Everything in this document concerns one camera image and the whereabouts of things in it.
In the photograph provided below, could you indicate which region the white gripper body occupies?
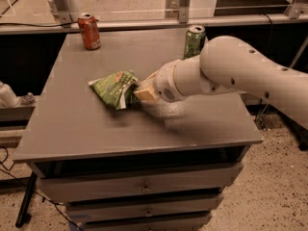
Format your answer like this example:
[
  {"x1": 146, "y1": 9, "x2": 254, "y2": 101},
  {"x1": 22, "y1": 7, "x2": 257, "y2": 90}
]
[{"x1": 153, "y1": 60, "x2": 186, "y2": 102}]

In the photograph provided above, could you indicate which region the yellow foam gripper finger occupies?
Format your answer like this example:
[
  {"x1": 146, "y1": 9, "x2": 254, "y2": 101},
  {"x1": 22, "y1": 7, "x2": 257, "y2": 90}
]
[
  {"x1": 134, "y1": 85, "x2": 160, "y2": 103},
  {"x1": 140, "y1": 72, "x2": 157, "y2": 88}
]

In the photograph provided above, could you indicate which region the green jalapeno chip bag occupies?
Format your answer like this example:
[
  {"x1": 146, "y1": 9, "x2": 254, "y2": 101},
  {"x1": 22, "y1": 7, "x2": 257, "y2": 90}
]
[{"x1": 89, "y1": 70, "x2": 139, "y2": 110}]

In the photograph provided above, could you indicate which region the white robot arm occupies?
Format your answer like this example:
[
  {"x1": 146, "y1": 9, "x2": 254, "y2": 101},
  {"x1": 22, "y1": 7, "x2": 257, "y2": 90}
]
[{"x1": 134, "y1": 36, "x2": 308, "y2": 128}]

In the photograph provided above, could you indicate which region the green soda can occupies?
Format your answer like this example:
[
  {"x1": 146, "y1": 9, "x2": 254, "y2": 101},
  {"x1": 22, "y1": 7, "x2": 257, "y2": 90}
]
[{"x1": 184, "y1": 25, "x2": 206, "y2": 59}]

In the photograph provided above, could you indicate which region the orange soda can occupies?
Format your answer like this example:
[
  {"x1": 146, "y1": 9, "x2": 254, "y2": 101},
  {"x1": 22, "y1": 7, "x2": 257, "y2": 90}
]
[{"x1": 77, "y1": 13, "x2": 101, "y2": 50}]

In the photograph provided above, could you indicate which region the grey drawer cabinet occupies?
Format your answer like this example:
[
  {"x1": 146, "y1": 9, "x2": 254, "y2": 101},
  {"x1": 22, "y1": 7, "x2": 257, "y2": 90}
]
[{"x1": 13, "y1": 27, "x2": 264, "y2": 231}]

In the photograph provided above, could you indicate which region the middle grey drawer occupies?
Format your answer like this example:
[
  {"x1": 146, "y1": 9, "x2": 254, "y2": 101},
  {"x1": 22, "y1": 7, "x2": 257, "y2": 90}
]
[{"x1": 66, "y1": 193, "x2": 223, "y2": 222}]

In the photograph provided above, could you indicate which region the grey drawer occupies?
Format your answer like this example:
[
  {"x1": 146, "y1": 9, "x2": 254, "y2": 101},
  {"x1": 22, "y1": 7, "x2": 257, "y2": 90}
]
[
  {"x1": 38, "y1": 162, "x2": 244, "y2": 203},
  {"x1": 84, "y1": 212, "x2": 212, "y2": 231},
  {"x1": 66, "y1": 193, "x2": 223, "y2": 222}
]

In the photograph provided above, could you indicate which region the top grey drawer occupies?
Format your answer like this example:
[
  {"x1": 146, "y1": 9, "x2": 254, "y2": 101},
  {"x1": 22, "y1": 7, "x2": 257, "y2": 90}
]
[{"x1": 38, "y1": 162, "x2": 244, "y2": 203}]

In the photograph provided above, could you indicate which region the bottom grey drawer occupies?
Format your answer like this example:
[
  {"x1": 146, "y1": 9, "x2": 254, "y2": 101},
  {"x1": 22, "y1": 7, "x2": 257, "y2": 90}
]
[{"x1": 84, "y1": 212, "x2": 212, "y2": 231}]

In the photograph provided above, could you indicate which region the black metal leg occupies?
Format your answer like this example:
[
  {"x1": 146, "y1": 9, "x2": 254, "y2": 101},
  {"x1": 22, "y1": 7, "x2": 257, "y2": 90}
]
[{"x1": 15, "y1": 172, "x2": 37, "y2": 228}]

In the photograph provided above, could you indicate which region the metal rail frame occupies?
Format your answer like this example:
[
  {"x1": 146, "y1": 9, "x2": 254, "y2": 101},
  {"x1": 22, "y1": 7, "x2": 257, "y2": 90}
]
[{"x1": 0, "y1": 0, "x2": 307, "y2": 34}]

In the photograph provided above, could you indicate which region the black cable on rail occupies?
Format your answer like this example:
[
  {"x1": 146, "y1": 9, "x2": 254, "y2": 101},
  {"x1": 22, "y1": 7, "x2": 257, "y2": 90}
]
[{"x1": 0, "y1": 21, "x2": 80, "y2": 28}]

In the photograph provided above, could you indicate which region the black floor cable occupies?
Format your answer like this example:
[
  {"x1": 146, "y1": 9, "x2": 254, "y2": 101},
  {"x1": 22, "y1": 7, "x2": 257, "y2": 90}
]
[{"x1": 0, "y1": 145, "x2": 85, "y2": 231}]

